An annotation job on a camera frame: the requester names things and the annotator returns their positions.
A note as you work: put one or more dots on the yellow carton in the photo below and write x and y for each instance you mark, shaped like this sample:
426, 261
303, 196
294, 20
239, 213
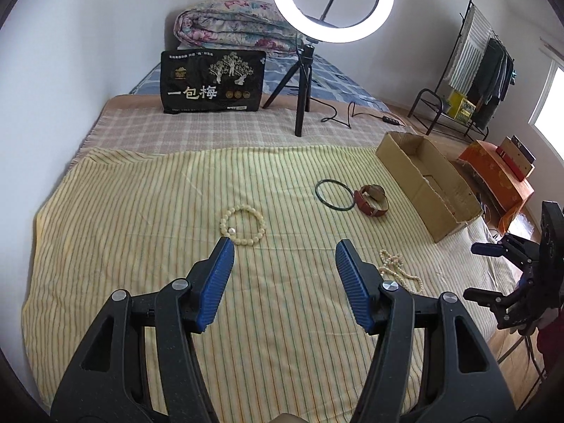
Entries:
460, 105

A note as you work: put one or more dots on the cardboard box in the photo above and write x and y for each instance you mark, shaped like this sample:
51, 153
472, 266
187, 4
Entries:
414, 176

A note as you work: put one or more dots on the black metal clothes rack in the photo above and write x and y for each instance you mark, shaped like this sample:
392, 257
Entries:
418, 101

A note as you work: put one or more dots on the orange floral box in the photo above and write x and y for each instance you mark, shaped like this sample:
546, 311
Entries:
498, 176

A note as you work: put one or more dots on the folded floral quilt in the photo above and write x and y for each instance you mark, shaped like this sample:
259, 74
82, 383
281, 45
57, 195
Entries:
220, 22

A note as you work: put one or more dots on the striped hanging cloth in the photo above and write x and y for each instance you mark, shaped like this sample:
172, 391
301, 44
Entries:
467, 48

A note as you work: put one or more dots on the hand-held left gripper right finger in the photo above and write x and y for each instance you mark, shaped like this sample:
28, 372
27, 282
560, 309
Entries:
352, 286

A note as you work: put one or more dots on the red and tan box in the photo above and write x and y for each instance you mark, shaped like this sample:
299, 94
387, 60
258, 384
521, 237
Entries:
513, 158

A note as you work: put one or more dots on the black tripod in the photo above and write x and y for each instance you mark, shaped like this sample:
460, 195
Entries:
303, 97

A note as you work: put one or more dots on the green bangle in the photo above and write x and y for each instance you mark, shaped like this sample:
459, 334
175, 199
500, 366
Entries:
316, 193

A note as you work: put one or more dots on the window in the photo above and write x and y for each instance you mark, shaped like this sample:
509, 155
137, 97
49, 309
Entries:
553, 105

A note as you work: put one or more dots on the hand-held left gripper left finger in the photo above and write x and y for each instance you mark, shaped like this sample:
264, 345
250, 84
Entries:
216, 286

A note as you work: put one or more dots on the black printed bag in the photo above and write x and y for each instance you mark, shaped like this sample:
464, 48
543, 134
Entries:
211, 79

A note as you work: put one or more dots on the dark hanging clothes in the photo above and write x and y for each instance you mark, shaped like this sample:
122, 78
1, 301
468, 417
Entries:
489, 79

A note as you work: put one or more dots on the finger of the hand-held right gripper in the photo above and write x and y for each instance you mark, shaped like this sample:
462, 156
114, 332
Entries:
506, 310
489, 249

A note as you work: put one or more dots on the person's right forearm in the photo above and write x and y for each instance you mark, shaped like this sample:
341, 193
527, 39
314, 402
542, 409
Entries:
553, 346

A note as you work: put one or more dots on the tan plaid blanket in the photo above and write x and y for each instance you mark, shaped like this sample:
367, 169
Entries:
198, 127

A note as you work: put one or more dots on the yellow striped cloth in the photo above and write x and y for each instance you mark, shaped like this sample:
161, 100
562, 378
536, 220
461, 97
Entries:
154, 229

